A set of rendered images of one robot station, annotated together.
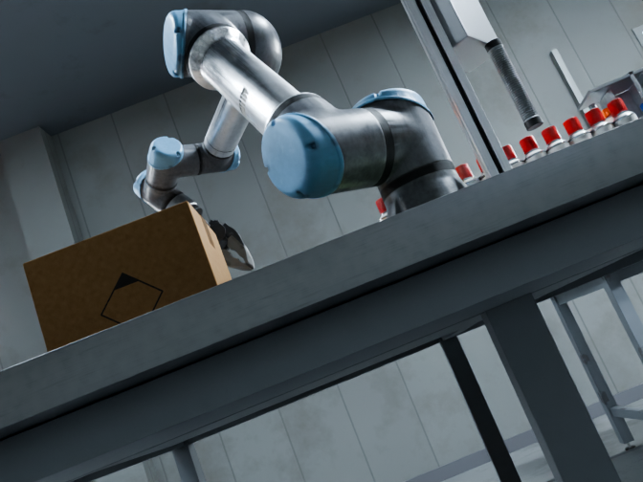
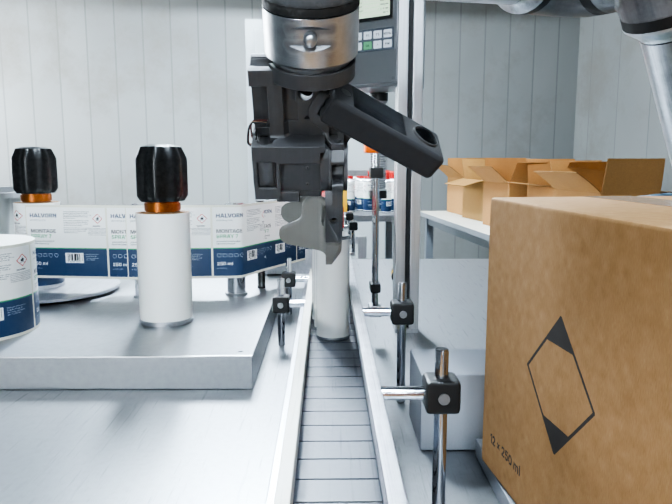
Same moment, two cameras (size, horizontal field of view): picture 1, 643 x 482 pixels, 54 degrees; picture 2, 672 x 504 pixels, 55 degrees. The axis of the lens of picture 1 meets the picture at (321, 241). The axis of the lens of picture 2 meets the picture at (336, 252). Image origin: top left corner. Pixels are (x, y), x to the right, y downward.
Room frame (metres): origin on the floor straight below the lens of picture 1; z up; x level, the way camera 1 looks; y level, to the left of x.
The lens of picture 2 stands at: (1.46, 0.82, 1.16)
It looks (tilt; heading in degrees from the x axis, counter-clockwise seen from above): 8 degrees down; 266
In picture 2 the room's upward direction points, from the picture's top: straight up
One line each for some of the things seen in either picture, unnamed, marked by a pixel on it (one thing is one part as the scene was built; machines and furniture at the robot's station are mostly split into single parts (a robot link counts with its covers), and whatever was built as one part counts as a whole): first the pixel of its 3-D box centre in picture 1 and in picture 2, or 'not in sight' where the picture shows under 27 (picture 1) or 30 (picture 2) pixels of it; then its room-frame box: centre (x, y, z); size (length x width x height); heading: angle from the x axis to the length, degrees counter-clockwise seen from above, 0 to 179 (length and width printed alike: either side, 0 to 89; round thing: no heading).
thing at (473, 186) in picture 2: not in sight; (488, 189); (0.23, -3.08, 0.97); 0.46 x 0.44 x 0.37; 97
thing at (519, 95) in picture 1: (513, 84); (378, 146); (1.27, -0.50, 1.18); 0.04 x 0.04 x 0.21
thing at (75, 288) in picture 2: not in sight; (42, 288); (1.97, -0.56, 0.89); 0.31 x 0.31 x 0.01
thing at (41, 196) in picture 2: not in sight; (37, 217); (1.97, -0.56, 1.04); 0.09 x 0.09 x 0.29
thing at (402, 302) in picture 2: not in sight; (385, 343); (1.33, -0.02, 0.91); 0.07 x 0.03 x 0.17; 176
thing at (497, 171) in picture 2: not in sight; (519, 192); (0.20, -2.62, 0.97); 0.45 x 0.44 x 0.37; 5
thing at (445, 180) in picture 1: (430, 209); not in sight; (0.91, -0.17, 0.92); 0.15 x 0.15 x 0.10
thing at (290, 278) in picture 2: not in sight; (296, 286); (1.44, -0.52, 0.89); 0.06 x 0.03 x 0.12; 176
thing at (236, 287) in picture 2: not in sight; (235, 249); (1.56, -0.50, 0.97); 0.05 x 0.05 x 0.19
